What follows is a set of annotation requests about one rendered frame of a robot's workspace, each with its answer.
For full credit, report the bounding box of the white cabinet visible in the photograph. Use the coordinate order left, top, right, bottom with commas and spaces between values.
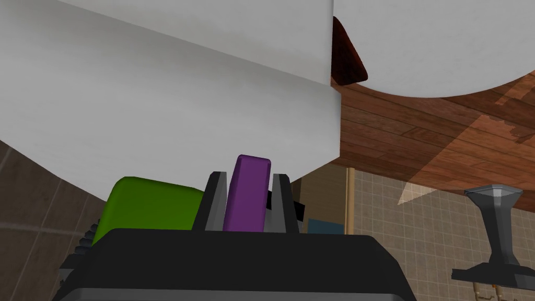
0, 0, 342, 203

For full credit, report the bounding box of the purple block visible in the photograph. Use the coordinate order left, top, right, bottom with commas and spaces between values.
222, 154, 272, 233

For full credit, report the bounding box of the green rounded block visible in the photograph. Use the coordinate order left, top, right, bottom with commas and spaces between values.
91, 176, 206, 246

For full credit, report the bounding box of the dark red wooden piece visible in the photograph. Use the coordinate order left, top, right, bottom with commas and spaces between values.
331, 16, 369, 87

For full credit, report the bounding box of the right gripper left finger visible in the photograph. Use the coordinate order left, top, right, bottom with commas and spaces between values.
192, 171, 229, 232

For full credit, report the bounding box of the grey pedestal on black base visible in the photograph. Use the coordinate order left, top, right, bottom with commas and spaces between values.
451, 183, 535, 290

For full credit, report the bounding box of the blue box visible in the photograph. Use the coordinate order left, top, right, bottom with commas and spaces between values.
307, 217, 346, 235

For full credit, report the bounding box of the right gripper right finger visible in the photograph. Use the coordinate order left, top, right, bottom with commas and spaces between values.
263, 173, 300, 234

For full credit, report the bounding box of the white round table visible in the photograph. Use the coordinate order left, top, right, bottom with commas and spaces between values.
332, 0, 535, 99

